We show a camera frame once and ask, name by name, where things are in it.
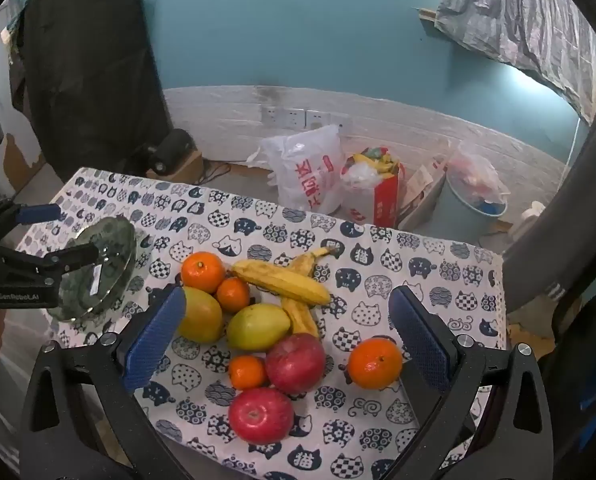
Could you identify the yellow mango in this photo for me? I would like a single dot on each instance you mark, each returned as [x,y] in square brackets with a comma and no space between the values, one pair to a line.
[203,315]

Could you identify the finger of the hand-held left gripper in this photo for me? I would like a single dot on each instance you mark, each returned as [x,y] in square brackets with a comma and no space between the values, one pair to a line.
[73,255]
[38,214]

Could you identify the light blue bin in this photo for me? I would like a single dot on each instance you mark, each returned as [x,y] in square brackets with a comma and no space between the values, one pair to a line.
[457,212]

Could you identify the red apple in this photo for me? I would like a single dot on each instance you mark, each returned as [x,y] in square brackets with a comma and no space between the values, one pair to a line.
[260,415]
[295,362]

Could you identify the red cardboard box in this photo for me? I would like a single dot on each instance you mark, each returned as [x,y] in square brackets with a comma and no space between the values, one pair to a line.
[385,200]

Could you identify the grey door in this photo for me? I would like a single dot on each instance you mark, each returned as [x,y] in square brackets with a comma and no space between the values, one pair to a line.
[3,110]

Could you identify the black cylindrical device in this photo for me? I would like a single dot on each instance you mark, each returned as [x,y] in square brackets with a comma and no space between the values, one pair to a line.
[170,150]

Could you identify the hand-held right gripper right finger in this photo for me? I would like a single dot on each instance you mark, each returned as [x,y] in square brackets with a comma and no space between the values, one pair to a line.
[420,335]

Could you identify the green glass dish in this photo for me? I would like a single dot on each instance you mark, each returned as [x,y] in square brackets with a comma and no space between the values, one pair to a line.
[78,292]

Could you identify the dark grey garment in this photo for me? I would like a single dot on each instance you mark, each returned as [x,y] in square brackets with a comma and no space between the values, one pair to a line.
[567,200]

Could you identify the clear plastic bin liner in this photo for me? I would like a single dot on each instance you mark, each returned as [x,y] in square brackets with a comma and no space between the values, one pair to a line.
[477,170]

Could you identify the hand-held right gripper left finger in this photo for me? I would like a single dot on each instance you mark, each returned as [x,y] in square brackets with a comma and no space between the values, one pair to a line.
[158,337]

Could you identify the cat print tablecloth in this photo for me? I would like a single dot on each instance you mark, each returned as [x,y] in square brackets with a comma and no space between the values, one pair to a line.
[377,270]

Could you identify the black hanging cloth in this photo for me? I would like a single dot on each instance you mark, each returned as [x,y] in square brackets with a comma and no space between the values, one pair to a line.
[88,60]

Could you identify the large orange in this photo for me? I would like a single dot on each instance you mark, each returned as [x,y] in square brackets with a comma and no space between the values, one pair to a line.
[203,272]
[375,362]

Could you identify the green mango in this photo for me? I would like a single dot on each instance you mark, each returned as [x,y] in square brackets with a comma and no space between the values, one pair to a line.
[258,327]

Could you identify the white wall socket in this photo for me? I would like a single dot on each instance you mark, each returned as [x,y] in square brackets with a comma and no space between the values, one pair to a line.
[272,114]
[316,119]
[344,121]
[294,117]

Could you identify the grey crinkled curtain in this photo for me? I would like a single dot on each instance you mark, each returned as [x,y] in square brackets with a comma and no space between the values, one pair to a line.
[517,15]

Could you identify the wooden strip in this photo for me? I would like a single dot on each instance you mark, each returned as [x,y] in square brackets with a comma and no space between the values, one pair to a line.
[427,15]

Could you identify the white plastic container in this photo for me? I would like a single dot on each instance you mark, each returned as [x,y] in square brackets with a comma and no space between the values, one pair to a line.
[527,220]

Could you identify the yellow banana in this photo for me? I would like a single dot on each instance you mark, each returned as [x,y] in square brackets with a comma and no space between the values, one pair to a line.
[303,316]
[278,280]

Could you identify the white plastic bag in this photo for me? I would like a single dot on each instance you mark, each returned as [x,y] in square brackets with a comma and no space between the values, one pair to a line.
[298,170]

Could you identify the small orange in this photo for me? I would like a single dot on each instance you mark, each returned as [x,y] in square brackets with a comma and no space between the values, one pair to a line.
[248,372]
[233,294]

